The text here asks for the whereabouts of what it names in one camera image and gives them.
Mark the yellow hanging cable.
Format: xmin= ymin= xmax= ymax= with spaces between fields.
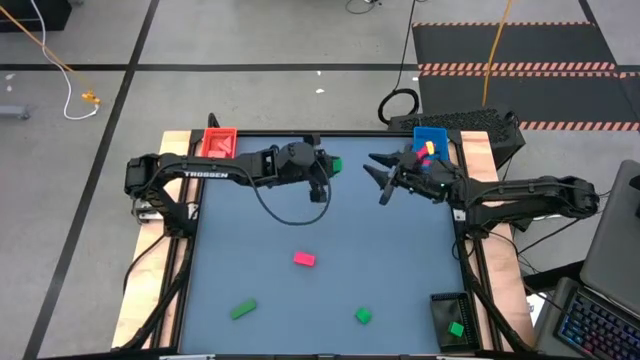
xmin=481 ymin=0 xmax=515 ymax=108

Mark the white cable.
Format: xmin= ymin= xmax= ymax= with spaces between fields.
xmin=29 ymin=0 xmax=101 ymax=121

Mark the grey laptop with lit keyboard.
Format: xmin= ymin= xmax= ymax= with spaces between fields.
xmin=532 ymin=158 xmax=640 ymax=360

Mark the black table frame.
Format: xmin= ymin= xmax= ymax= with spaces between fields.
xmin=112 ymin=112 xmax=539 ymax=360

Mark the orange plastic basket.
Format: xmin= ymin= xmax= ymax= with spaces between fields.
xmin=199 ymin=126 xmax=239 ymax=160

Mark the black left wrist camera cable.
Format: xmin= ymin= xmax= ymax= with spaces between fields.
xmin=247 ymin=164 xmax=334 ymax=227

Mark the wooden table side board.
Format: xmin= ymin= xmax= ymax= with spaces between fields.
xmin=110 ymin=130 xmax=194 ymax=349
xmin=459 ymin=130 xmax=536 ymax=351

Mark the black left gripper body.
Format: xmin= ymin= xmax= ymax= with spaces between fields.
xmin=298 ymin=132 xmax=335 ymax=204

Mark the black mat with hazard stripes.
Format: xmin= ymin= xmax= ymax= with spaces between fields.
xmin=411 ymin=20 xmax=640 ymax=134

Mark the long green block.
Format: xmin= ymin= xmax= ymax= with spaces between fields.
xmin=229 ymin=298 xmax=259 ymax=321

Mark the yellow cable with yellow plug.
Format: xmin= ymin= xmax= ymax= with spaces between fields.
xmin=0 ymin=3 xmax=104 ymax=107

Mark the black box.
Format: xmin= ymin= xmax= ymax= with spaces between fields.
xmin=0 ymin=0 xmax=73 ymax=34

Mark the black plastic basket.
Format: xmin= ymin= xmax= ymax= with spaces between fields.
xmin=429 ymin=291 xmax=476 ymax=352

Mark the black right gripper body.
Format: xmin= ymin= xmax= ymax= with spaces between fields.
xmin=378 ymin=148 xmax=460 ymax=206

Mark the blue plastic basket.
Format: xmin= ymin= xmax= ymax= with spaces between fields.
xmin=411 ymin=125 xmax=451 ymax=171

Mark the black cable with coil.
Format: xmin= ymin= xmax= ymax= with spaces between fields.
xmin=377 ymin=0 xmax=421 ymax=126

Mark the grey floor object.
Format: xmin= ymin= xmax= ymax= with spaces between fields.
xmin=0 ymin=104 xmax=30 ymax=122

